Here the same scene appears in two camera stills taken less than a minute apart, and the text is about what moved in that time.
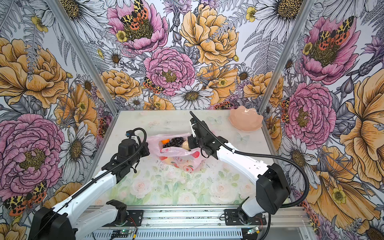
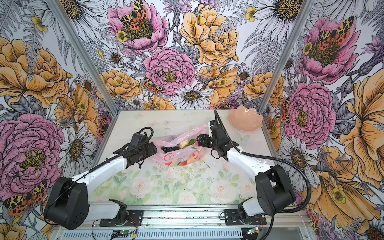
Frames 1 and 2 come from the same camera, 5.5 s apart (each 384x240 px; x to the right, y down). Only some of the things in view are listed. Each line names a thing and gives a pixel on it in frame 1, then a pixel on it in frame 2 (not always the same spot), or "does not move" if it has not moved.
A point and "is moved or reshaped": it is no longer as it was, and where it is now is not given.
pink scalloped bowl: x=246 y=118 does not move
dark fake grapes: x=175 y=142 → x=169 y=148
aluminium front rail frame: x=211 y=218 does not move
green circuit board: x=120 y=233 does not move
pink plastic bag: x=185 y=160 is moved or reshaped
